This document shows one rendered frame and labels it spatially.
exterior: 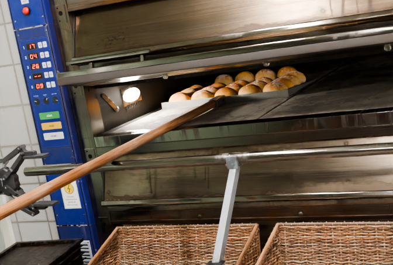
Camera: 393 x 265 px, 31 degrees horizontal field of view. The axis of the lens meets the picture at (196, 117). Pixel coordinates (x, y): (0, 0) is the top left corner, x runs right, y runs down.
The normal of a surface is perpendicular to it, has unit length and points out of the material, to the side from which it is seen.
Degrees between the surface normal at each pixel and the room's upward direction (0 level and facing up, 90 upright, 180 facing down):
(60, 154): 90
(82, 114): 90
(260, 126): 90
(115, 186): 70
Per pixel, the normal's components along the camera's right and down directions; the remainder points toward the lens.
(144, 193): -0.46, -0.12
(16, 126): -0.43, 0.22
